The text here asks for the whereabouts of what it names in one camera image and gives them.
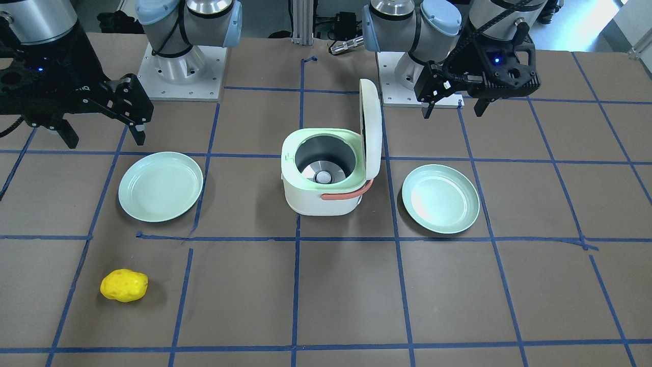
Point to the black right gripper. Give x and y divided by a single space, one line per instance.
76 66

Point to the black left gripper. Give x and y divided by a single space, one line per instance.
464 63

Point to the cream rice cooker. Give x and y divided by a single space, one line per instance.
326 171

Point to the green plate near left arm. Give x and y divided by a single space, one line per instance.
440 199

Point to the green plate near right arm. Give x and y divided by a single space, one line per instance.
160 187

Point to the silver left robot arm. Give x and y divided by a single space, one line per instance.
436 30

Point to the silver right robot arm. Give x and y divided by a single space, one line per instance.
173 28

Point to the yellow toy lemon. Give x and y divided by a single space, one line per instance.
124 285

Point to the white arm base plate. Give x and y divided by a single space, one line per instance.
196 76
397 75

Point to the aluminium frame post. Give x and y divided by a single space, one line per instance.
303 19

